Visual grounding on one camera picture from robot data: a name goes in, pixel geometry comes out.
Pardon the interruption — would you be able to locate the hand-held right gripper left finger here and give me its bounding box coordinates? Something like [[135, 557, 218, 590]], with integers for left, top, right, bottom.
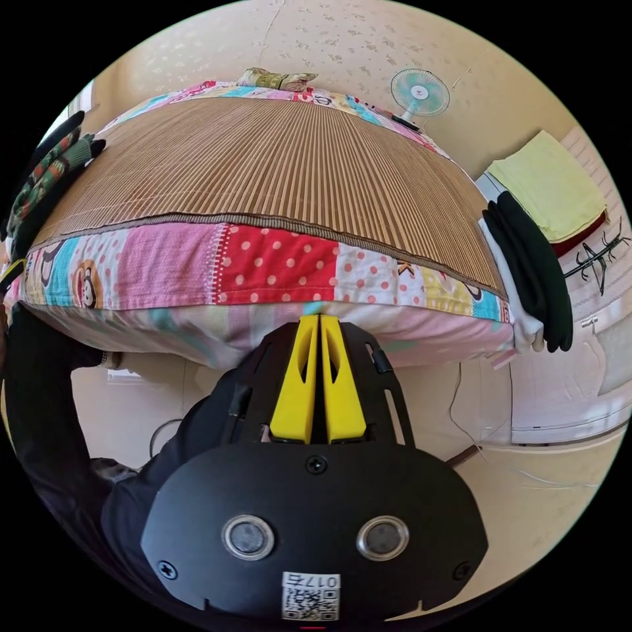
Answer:
[[269, 315, 317, 444]]

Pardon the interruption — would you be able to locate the bed with woven mat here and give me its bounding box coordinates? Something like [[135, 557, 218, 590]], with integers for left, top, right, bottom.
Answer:
[[3, 81, 525, 372]]

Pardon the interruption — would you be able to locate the pile of black white clothes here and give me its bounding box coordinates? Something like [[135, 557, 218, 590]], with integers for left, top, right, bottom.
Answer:
[[477, 189, 575, 354]]

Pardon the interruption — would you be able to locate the white cupboard with yellow cloth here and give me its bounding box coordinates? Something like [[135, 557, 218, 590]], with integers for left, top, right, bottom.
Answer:
[[475, 126, 632, 446]]

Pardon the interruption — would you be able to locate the green patterned pillow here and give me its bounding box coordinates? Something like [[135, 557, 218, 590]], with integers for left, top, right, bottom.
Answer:
[[235, 66, 320, 93]]

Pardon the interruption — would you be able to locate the pile of patterned clothes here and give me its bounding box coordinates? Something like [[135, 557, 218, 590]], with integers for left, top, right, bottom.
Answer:
[[0, 110, 107, 257]]

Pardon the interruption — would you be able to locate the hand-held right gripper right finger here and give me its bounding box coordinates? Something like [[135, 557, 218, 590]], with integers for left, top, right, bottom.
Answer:
[[320, 315, 368, 445]]

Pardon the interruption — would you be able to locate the white and green fan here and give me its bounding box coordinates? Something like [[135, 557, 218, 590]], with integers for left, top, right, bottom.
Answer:
[[389, 68, 452, 133]]

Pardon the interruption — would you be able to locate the person's body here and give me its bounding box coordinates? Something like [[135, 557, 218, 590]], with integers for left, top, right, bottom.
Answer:
[[0, 299, 259, 632]]

